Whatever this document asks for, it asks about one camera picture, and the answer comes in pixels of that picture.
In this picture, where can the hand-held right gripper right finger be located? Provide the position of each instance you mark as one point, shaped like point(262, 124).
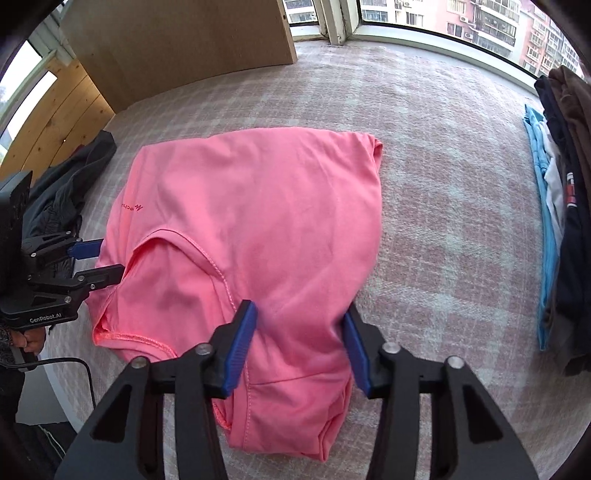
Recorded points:
point(358, 355)

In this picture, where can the person's left hand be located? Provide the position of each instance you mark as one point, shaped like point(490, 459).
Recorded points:
point(30, 340)

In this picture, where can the pink plaid blanket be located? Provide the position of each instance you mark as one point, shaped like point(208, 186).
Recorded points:
point(452, 230)

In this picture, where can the pine plank panel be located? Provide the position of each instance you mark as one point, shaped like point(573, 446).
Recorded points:
point(60, 120)

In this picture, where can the person's left forearm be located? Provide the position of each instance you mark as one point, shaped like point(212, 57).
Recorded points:
point(7, 374)

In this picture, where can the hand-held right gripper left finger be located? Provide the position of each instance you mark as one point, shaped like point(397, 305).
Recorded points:
point(240, 350)

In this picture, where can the pink t-shirt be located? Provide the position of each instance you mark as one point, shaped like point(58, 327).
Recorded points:
point(254, 221)

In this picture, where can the person's black jacket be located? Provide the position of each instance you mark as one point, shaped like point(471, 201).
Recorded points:
point(41, 447)

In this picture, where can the large light brown board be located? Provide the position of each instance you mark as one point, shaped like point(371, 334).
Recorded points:
point(184, 46)

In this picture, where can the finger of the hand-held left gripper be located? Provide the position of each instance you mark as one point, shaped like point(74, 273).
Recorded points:
point(101, 273)
point(85, 249)

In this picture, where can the stack of folded clothes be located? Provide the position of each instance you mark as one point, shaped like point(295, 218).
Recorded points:
point(572, 230)

